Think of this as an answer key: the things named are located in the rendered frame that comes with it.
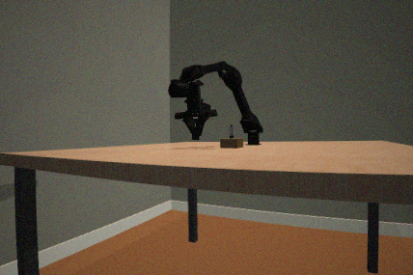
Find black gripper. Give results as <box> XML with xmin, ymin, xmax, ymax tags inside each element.
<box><xmin>175</xmin><ymin>96</ymin><xmax>217</xmax><ymax>136</ymax></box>

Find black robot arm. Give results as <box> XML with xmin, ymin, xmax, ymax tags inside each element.
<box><xmin>168</xmin><ymin>61</ymin><xmax>263</xmax><ymax>146</ymax></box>

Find brown square block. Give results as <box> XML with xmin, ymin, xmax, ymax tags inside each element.
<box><xmin>220</xmin><ymin>139</ymin><xmax>243</xmax><ymax>149</ymax></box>

